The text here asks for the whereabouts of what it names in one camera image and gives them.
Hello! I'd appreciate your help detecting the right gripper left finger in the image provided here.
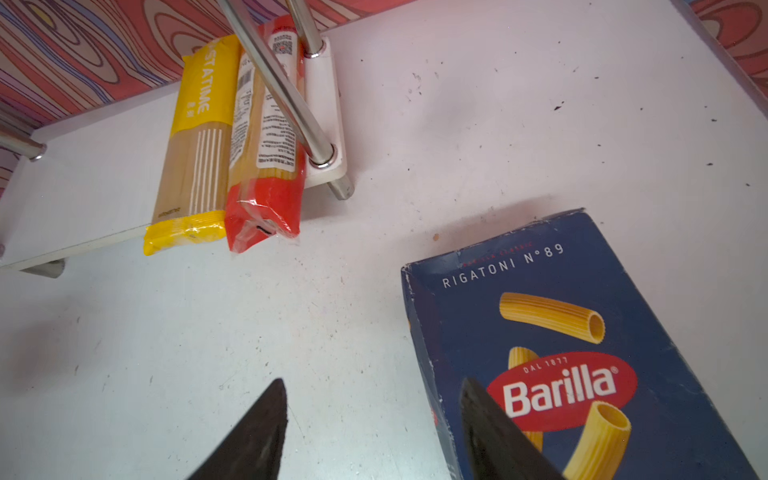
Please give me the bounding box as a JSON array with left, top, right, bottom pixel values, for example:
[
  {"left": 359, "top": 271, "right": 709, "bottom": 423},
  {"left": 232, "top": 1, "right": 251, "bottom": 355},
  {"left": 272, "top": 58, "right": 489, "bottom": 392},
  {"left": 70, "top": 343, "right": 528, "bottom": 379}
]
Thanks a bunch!
[{"left": 188, "top": 378, "right": 288, "bottom": 480}]

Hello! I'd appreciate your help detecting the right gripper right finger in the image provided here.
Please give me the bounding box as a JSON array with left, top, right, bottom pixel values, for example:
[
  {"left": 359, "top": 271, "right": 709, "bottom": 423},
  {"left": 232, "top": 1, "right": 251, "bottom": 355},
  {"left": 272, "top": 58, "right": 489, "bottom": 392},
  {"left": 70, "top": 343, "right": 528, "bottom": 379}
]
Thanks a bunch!
[{"left": 459, "top": 378, "right": 564, "bottom": 480}]

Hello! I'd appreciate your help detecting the blue Barilla pasta box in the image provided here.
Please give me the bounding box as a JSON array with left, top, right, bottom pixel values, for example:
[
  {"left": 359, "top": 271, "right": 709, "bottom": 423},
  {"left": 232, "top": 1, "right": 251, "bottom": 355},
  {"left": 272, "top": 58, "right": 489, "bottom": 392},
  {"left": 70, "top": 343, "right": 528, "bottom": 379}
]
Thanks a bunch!
[{"left": 401, "top": 209, "right": 756, "bottom": 479}]

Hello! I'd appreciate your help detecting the yellow spaghetti bag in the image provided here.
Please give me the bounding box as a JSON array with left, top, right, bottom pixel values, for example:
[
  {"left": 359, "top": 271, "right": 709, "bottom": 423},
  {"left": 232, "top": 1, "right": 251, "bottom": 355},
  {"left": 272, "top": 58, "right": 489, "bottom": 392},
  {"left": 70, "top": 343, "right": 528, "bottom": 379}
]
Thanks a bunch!
[{"left": 143, "top": 35, "right": 240, "bottom": 256}]

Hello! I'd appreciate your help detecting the red spaghetti bag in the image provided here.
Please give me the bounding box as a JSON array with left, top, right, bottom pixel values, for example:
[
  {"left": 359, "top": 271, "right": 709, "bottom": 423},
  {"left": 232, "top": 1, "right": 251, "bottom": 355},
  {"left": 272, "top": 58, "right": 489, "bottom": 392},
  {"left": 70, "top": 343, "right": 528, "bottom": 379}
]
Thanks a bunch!
[{"left": 225, "top": 52, "right": 307, "bottom": 253}]

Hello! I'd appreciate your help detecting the white shelf with metal legs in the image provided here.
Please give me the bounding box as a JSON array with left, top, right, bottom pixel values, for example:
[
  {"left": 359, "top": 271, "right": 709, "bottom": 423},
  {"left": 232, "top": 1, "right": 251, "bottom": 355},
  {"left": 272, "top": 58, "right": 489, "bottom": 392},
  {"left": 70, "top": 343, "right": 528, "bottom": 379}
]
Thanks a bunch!
[{"left": 1, "top": 1, "right": 354, "bottom": 278}]

